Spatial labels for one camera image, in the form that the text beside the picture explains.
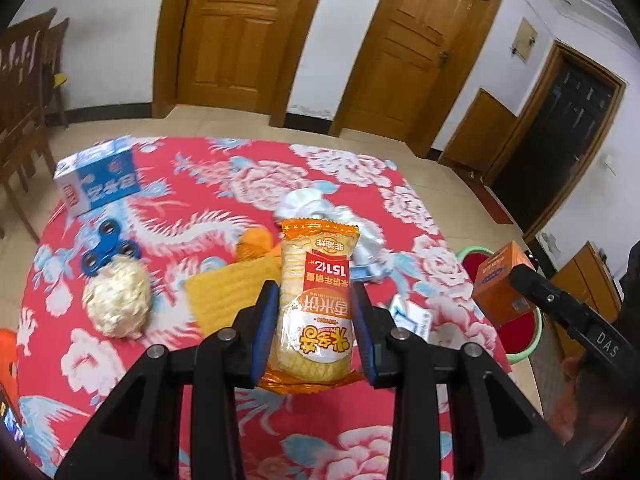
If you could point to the blue fidget spinner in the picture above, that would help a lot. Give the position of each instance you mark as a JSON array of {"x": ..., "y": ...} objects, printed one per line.
[{"x": 107, "y": 249}]

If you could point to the wooden chair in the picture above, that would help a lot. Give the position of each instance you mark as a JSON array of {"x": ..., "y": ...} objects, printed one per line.
[
  {"x": 55, "y": 55},
  {"x": 22, "y": 100}
]

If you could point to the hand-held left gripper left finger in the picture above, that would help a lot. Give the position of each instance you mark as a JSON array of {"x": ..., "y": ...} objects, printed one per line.
[{"x": 266, "y": 320}]

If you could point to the white wall switch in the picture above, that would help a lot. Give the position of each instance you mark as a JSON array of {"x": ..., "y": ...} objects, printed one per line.
[{"x": 612, "y": 165}]

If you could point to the red floral tablecloth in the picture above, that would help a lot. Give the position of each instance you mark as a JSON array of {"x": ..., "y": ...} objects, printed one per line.
[{"x": 350, "y": 195}]

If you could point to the orange plastic object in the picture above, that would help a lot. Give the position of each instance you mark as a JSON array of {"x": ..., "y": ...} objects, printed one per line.
[{"x": 7, "y": 360}]

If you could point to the orange round object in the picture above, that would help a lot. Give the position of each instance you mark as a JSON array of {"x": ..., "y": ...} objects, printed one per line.
[{"x": 255, "y": 245}]

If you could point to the orange carton box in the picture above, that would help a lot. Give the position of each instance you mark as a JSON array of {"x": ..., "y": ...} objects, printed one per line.
[{"x": 495, "y": 285}]

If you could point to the person's right hand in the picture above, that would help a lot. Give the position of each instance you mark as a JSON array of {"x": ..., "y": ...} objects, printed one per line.
[{"x": 571, "y": 395}]

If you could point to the blue and white milk carton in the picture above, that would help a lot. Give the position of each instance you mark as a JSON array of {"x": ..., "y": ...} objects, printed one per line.
[{"x": 100, "y": 182}]

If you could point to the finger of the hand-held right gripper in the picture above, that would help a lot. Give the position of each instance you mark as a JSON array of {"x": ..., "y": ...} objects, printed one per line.
[{"x": 540, "y": 292}]

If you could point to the beige wall fuse box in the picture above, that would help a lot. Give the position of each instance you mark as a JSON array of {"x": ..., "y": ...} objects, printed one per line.
[{"x": 523, "y": 40}]

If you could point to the low wooden wall panel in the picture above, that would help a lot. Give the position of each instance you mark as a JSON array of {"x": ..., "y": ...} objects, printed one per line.
[{"x": 480, "y": 130}]

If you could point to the wooden cabinet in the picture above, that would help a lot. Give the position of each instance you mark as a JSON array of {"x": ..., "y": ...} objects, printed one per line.
[{"x": 587, "y": 280}]

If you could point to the black phone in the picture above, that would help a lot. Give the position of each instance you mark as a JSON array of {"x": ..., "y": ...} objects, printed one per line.
[{"x": 11, "y": 420}]

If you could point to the red bin with green rim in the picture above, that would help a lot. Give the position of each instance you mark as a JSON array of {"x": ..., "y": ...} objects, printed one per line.
[{"x": 520, "y": 342}]

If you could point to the red doormat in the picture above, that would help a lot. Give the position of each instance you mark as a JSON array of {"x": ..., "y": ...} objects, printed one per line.
[{"x": 492, "y": 200}]

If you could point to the small white packet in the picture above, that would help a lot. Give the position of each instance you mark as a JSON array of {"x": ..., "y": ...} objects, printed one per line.
[{"x": 412, "y": 317}]

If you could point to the dark door with wooden frame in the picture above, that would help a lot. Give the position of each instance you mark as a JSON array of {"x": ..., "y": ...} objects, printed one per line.
[{"x": 555, "y": 145}]

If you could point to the yellow ribbed foam net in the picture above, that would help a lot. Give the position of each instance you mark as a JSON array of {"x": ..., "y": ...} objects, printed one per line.
[{"x": 225, "y": 295}]

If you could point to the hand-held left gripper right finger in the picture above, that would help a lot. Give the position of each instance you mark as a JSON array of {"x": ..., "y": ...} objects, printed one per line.
[{"x": 361, "y": 322}]

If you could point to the orange rice cracker packet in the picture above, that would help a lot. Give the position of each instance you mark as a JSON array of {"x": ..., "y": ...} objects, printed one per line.
[{"x": 315, "y": 285}]

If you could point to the small yellow object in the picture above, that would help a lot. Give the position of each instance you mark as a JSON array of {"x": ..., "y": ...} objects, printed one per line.
[{"x": 60, "y": 80}]

